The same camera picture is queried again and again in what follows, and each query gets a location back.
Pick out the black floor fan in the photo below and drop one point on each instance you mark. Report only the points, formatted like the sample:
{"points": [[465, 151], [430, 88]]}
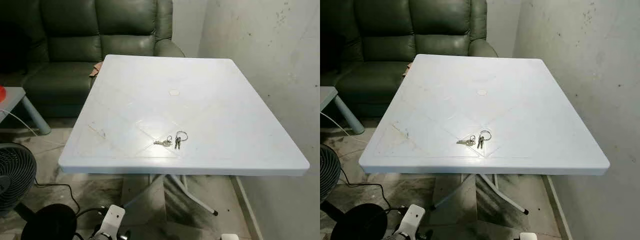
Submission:
{"points": [[15, 175], [327, 170]]}

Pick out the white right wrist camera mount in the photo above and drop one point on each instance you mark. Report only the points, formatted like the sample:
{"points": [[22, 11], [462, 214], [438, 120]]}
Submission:
{"points": [[230, 237], [528, 236]]}

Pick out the red round object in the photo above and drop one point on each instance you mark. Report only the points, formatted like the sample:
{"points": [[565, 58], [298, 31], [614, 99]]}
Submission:
{"points": [[1, 92]]}

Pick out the silver key bunch with rings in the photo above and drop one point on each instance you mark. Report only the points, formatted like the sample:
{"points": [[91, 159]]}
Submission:
{"points": [[466, 142], [162, 143]]}

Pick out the white baseboard strip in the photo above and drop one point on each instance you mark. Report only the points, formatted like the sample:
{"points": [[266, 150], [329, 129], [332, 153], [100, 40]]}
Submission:
{"points": [[557, 205], [247, 205]]}

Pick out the small grey side table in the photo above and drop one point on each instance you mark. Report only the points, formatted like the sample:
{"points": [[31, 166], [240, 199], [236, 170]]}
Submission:
{"points": [[12, 97], [327, 95]]}

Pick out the tan cloth item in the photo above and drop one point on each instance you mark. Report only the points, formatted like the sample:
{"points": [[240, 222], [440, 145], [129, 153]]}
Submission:
{"points": [[407, 70], [96, 69]]}

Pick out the dark green leather sofa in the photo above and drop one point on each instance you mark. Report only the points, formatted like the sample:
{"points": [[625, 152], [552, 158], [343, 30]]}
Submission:
{"points": [[75, 45], [395, 45]]}

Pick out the white plastic folding table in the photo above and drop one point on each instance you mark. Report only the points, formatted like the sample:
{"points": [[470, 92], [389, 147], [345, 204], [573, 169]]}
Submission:
{"points": [[200, 100], [505, 100]]}

